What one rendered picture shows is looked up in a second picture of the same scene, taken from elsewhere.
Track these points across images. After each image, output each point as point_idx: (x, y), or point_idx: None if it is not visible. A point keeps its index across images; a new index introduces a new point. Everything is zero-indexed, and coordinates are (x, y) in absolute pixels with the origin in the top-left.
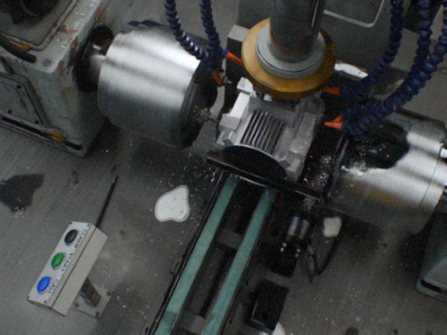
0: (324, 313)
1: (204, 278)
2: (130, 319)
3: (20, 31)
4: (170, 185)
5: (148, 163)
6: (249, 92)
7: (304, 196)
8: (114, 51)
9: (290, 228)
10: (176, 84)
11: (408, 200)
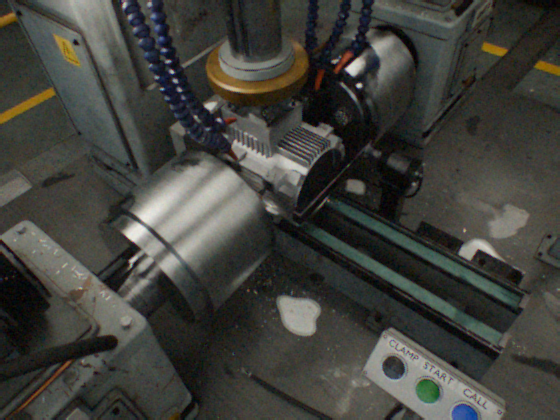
0: (438, 211)
1: None
2: None
3: None
4: (273, 312)
5: (237, 330)
6: (244, 153)
7: (364, 151)
8: (146, 241)
9: (401, 163)
10: (230, 186)
11: (404, 66)
